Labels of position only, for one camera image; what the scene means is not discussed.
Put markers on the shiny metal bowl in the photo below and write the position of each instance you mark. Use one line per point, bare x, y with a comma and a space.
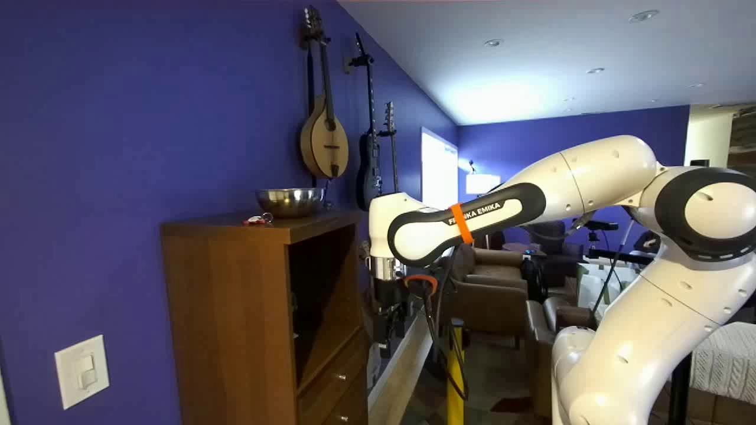
290, 200

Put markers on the orange band on arm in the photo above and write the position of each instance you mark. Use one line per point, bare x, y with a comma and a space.
462, 222

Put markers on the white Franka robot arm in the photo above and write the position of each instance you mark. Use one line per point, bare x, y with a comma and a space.
630, 332

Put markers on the brown wooden shelf cabinet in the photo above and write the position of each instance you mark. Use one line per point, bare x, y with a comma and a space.
236, 315

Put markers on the silver grey electric guitar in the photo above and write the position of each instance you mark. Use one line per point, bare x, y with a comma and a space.
370, 167

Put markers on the slim dark hanging guitar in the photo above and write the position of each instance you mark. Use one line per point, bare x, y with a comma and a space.
390, 149

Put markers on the tan round mandolin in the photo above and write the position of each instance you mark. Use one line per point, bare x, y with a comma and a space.
324, 143

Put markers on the small silver trinket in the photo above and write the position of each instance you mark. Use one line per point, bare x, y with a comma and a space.
259, 218

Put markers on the brown armchair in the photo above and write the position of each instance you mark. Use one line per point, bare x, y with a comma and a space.
487, 295

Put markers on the long white board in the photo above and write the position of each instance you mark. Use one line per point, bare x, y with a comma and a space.
397, 369

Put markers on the yellow pole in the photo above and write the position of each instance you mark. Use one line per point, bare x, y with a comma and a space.
455, 378

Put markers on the white bed cover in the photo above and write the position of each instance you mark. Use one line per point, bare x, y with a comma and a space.
723, 361

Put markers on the large white wall switch plate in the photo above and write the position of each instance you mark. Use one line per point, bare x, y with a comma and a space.
80, 370

